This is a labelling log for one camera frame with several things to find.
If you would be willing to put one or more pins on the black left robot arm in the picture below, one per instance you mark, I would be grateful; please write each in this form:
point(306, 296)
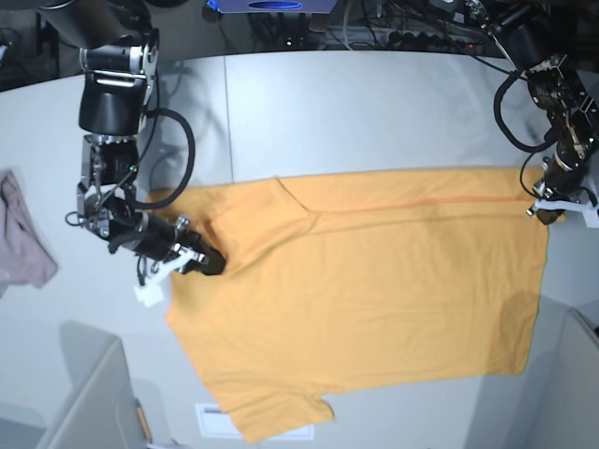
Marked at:
point(524, 34)

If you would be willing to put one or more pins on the orange T-shirt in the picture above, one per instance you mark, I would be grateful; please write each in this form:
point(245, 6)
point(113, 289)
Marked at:
point(343, 282)

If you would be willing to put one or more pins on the grey bin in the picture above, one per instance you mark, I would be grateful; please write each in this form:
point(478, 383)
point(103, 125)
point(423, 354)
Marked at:
point(67, 387)
point(558, 405)

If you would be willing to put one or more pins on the black power strip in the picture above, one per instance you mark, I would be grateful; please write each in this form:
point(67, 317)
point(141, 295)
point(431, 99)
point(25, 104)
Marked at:
point(422, 41)

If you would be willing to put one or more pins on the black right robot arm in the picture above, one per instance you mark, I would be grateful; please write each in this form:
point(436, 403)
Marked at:
point(118, 56)

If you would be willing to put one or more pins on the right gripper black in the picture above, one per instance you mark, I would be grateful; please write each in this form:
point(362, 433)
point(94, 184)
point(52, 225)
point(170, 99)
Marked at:
point(148, 235)

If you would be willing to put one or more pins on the grey bin lower left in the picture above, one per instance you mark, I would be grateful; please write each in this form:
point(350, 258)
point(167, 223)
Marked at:
point(67, 387)

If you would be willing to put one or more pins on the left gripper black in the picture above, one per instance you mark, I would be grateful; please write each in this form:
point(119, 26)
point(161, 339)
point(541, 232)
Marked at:
point(562, 179)

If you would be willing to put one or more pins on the grey bin lower right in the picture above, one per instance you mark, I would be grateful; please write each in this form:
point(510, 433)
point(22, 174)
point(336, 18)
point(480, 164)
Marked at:
point(558, 405)

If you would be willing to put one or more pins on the pink cloth at left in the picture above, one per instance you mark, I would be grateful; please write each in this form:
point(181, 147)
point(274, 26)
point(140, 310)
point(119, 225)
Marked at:
point(24, 260)

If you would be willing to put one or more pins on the purple box with blue oval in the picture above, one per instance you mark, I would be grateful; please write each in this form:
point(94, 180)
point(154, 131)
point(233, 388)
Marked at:
point(291, 6)

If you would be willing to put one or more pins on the white label plate on table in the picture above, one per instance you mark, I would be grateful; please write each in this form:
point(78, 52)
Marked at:
point(213, 424)

